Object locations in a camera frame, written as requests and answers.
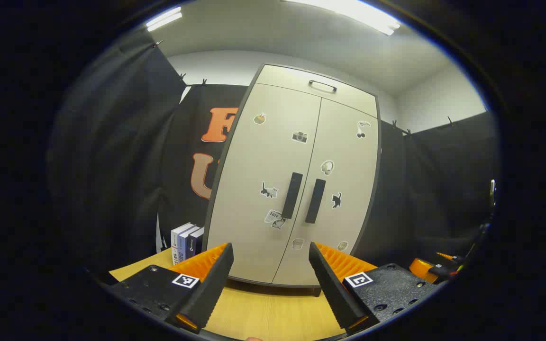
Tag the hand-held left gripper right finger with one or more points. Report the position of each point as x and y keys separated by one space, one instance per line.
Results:
x=332 y=284

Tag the black backdrop cloth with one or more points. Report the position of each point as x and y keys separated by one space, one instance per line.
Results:
x=112 y=166

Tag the beige double-door shoe cabinet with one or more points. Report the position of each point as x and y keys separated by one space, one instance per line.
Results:
x=292 y=78

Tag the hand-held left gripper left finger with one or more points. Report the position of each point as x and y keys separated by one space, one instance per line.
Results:
x=211 y=284

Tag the dark blue book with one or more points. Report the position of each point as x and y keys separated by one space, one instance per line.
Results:
x=197 y=241

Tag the grey-blue book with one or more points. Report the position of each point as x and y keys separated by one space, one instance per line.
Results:
x=184 y=246

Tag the short ceiling light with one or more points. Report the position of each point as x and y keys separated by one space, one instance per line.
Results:
x=164 y=19

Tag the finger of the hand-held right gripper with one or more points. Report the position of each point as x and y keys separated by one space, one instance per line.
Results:
x=422 y=269

